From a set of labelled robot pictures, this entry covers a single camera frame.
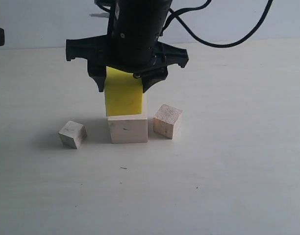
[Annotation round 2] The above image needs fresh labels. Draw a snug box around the yellow cube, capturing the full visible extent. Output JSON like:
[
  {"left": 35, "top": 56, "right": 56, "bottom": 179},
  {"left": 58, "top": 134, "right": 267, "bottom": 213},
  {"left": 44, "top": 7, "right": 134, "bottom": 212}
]
[{"left": 104, "top": 67, "right": 143, "bottom": 117}]

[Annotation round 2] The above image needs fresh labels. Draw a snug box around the small pale wooden cube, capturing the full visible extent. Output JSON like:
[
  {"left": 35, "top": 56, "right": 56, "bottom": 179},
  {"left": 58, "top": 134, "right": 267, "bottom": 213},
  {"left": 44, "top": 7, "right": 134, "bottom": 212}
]
[{"left": 58, "top": 120, "right": 87, "bottom": 149}]

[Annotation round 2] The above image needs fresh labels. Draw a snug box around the medium wooden cube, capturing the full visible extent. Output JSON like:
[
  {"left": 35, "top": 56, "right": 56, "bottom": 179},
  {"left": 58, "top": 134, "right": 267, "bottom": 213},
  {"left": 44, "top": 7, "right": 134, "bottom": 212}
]
[{"left": 153, "top": 104, "right": 183, "bottom": 140}]

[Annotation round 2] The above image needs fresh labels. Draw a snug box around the white cable tie tag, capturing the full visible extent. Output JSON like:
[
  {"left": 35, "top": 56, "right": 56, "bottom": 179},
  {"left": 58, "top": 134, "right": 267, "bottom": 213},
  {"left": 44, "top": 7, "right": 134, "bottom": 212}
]
[{"left": 89, "top": 12, "right": 110, "bottom": 18}]

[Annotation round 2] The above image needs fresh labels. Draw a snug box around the large pale wooden cube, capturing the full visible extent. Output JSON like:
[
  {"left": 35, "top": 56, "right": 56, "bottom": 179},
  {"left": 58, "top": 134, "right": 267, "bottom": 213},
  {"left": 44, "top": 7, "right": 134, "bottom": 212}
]
[{"left": 107, "top": 93, "right": 149, "bottom": 144}]

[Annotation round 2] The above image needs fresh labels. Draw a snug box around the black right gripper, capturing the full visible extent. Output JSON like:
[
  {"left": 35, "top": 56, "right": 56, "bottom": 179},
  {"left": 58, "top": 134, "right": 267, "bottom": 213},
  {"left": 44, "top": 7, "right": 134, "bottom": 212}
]
[{"left": 66, "top": 0, "right": 189, "bottom": 93}]

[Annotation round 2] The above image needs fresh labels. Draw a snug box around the black right camera cable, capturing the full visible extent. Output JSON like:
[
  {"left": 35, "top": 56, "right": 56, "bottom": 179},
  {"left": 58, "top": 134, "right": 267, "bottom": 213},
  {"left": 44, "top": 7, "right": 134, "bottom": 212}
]
[{"left": 162, "top": 0, "right": 275, "bottom": 48}]

